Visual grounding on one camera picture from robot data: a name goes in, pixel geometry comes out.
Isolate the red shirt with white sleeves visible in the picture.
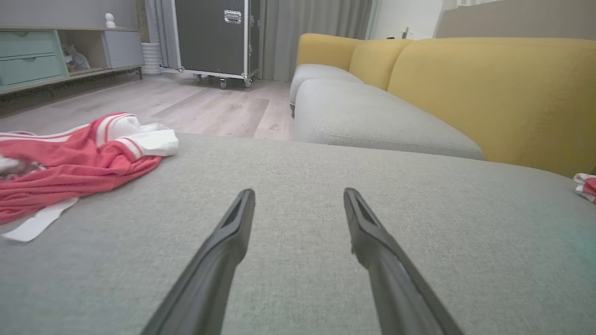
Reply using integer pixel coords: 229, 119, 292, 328
0, 112, 180, 225

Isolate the red cloth pile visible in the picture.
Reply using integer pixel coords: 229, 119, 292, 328
573, 173, 596, 205

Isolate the grey sofa seat cushion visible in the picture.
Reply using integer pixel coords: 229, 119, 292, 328
289, 64, 364, 106
293, 78, 485, 161

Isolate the low cabinet with teal drawers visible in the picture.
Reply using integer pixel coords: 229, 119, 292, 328
0, 26, 145, 96

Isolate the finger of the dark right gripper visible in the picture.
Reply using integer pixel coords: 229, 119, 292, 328
13, 160, 43, 180

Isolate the black wheeled flight case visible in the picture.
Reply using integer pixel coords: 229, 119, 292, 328
175, 0, 260, 90

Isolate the yellow sofa back cushion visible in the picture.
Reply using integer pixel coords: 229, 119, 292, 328
349, 39, 413, 92
297, 33, 362, 71
387, 37, 596, 179

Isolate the large grey sofa seat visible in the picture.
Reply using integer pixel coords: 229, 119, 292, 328
0, 133, 596, 335

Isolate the grey curtain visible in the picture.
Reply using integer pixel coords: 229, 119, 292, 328
144, 0, 373, 83

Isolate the grey plush toy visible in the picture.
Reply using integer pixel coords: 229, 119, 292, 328
62, 44, 91, 73

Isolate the taupe partition panel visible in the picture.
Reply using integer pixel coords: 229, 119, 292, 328
434, 0, 596, 40

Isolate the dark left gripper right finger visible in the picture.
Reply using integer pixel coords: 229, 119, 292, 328
344, 188, 464, 335

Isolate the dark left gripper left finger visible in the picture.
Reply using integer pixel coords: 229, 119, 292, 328
140, 188, 256, 335

